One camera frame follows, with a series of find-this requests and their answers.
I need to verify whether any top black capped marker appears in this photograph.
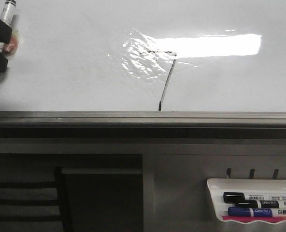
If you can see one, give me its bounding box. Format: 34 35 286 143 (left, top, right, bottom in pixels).
223 192 286 203

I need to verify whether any white marker tray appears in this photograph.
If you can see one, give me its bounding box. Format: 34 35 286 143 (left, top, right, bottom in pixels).
207 178 286 232

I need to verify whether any grey whiteboard frame ledge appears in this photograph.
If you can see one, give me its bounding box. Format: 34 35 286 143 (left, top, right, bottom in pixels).
0 111 286 139

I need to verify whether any middle black marker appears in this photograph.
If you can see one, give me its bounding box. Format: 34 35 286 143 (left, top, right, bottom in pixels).
234 200 286 208

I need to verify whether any blue capped marker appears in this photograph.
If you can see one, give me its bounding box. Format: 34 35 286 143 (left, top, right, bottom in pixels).
228 207 286 218

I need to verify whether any white whiteboard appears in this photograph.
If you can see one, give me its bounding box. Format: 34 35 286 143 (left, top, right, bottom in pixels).
0 0 286 112

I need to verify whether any black chair backrest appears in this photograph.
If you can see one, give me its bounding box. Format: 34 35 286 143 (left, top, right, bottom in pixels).
0 167 73 232

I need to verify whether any taped black whiteboard marker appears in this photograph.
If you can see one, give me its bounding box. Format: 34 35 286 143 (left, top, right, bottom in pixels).
0 0 19 58

